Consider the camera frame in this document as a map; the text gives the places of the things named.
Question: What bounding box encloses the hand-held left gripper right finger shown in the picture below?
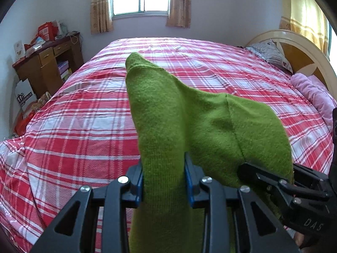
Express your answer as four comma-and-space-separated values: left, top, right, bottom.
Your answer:
184, 152, 301, 253

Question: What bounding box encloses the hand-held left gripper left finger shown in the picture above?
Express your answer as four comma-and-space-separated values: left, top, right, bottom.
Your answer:
31, 164, 144, 253

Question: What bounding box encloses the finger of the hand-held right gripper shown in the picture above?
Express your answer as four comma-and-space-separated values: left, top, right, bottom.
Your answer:
292, 163, 329, 185
238, 163, 331, 199

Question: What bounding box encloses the green orange striped knit sweater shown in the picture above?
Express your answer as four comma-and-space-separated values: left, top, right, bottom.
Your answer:
125, 52, 295, 253

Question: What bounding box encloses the pink pillow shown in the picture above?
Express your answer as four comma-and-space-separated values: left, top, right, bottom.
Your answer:
291, 73, 337, 132

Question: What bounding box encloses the bed with red plaid sheet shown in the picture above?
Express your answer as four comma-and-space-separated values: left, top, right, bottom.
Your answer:
0, 37, 335, 253

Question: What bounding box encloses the floral pillow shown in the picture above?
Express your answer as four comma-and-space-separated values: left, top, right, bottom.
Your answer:
246, 39, 293, 74

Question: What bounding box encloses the cream wooden headboard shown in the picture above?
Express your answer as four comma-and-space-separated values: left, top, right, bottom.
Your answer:
245, 30, 337, 90

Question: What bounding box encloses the patterned gift bag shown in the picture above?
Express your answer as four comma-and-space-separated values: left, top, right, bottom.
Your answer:
22, 92, 52, 119

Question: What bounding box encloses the red plastic bag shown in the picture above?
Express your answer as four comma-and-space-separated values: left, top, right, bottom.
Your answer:
14, 111, 35, 136

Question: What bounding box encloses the stack of books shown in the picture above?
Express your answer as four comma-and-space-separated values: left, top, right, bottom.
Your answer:
57, 61, 72, 81

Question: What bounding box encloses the white paper bag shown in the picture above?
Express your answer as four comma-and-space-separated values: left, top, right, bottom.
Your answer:
14, 79, 37, 108

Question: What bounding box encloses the wooden desk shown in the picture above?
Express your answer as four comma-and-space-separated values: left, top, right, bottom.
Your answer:
13, 32, 84, 99

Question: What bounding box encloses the yellow curtain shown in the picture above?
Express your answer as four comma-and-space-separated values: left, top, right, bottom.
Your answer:
279, 0, 329, 56

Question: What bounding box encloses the beige patterned curtain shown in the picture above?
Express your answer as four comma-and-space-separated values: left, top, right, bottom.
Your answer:
90, 0, 114, 34
166, 0, 192, 28

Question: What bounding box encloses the red gift bag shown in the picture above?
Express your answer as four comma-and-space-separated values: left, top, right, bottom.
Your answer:
37, 22, 59, 41

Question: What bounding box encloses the white card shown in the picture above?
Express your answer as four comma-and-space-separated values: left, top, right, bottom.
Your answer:
13, 40, 25, 58

